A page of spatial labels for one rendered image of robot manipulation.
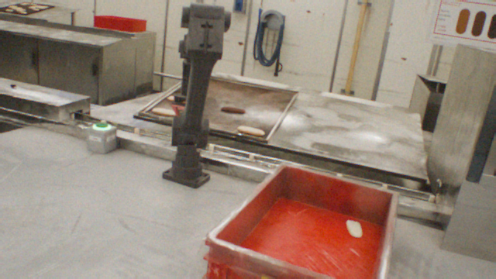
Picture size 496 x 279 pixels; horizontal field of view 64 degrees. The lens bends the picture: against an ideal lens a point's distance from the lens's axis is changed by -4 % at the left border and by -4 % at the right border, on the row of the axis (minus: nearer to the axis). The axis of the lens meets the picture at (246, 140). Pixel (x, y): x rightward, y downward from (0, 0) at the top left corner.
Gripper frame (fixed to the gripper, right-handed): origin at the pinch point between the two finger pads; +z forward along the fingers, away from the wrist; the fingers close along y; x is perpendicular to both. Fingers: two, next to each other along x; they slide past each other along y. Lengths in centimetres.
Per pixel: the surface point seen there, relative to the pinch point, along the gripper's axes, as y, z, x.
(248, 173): 9.4, 8.9, 25.4
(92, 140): 16.7, 7.4, -24.8
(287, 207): 21.0, 10.5, 40.4
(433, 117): -164, 15, 102
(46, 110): 9, 4, -50
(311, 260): 43, 10, 50
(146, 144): 9.3, 7.5, -9.6
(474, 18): -75, -47, 93
